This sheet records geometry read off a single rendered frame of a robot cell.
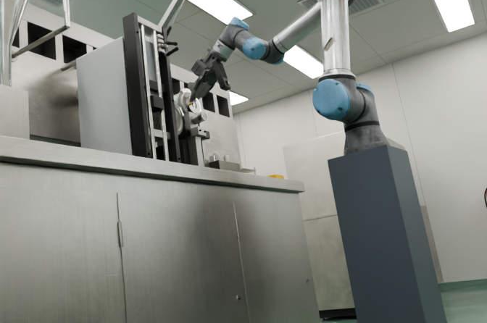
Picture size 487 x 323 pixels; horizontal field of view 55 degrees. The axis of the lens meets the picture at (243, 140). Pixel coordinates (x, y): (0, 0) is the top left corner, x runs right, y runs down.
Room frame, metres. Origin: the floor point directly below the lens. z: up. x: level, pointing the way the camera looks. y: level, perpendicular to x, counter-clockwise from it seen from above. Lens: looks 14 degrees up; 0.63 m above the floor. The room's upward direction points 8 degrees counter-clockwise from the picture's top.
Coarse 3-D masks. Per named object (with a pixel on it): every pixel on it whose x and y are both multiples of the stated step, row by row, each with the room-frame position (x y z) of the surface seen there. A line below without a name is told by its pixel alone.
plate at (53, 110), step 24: (24, 72) 1.51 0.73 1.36; (48, 72) 1.60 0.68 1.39; (72, 72) 1.70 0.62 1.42; (48, 96) 1.60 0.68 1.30; (72, 96) 1.69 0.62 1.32; (48, 120) 1.59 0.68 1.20; (72, 120) 1.69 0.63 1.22; (216, 120) 2.55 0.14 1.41; (216, 144) 2.52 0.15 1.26; (240, 168) 2.71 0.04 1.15
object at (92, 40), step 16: (32, 16) 1.55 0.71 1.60; (48, 16) 1.61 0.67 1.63; (32, 32) 1.62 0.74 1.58; (48, 32) 1.63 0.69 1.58; (64, 32) 1.68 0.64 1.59; (80, 32) 1.75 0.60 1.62; (96, 32) 1.82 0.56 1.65; (16, 48) 1.49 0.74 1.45; (48, 48) 1.66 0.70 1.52; (64, 48) 1.76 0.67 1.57; (80, 48) 1.79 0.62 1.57; (96, 48) 1.82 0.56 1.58; (176, 80) 2.30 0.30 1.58; (192, 80) 2.40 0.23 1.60; (208, 96) 2.58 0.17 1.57; (224, 96) 2.66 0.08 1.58; (208, 112) 2.50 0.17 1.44; (224, 112) 2.71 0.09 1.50
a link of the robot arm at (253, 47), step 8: (240, 32) 1.59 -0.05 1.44; (248, 32) 1.60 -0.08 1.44; (240, 40) 1.58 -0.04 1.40; (248, 40) 1.57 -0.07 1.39; (256, 40) 1.56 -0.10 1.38; (240, 48) 1.60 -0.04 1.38; (248, 48) 1.57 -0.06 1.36; (256, 48) 1.56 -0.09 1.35; (264, 48) 1.59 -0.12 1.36; (248, 56) 1.60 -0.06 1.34; (256, 56) 1.59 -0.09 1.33; (264, 56) 1.65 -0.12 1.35
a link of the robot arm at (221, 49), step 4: (216, 44) 1.65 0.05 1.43; (220, 44) 1.64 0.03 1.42; (216, 48) 1.65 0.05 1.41; (220, 48) 1.64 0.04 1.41; (224, 48) 1.64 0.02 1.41; (228, 48) 1.64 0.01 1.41; (216, 52) 1.65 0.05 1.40; (220, 52) 1.65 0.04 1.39; (224, 52) 1.65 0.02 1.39; (228, 52) 1.65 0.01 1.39; (232, 52) 1.67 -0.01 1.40; (224, 56) 1.66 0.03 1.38; (228, 56) 1.67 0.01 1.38
